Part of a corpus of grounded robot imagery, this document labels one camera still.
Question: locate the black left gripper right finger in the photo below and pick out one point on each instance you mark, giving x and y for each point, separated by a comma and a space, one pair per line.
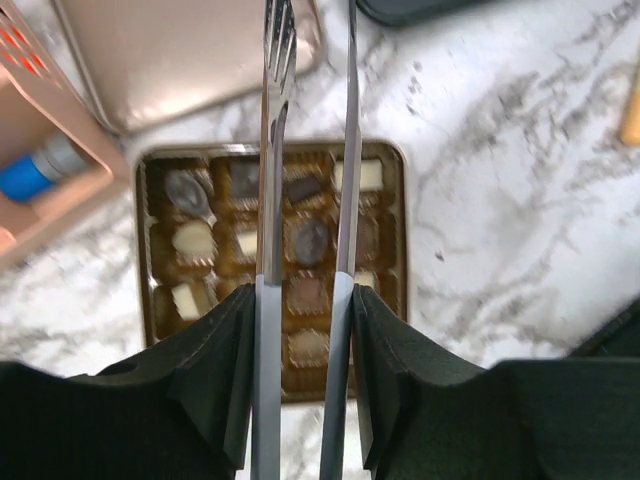
421, 408

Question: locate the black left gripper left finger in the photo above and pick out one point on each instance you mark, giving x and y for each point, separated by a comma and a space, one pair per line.
209, 367

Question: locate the gold chocolate tin box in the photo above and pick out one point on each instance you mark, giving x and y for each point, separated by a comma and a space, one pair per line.
196, 211

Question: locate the blue grey small bottle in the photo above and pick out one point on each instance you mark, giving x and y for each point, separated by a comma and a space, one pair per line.
58, 160

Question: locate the tan stick on table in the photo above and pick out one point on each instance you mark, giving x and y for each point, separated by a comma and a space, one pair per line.
629, 132

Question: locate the rose gold tin lid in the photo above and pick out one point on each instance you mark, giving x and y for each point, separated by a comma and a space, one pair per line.
146, 62

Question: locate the peach plastic desk organizer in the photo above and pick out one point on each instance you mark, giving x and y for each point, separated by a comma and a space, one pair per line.
32, 110

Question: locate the black orange marker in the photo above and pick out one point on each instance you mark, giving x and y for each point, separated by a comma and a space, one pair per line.
16, 50

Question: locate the black plastic tray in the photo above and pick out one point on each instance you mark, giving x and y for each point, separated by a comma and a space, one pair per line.
400, 13

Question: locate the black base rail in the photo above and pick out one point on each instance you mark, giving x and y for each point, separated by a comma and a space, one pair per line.
620, 337

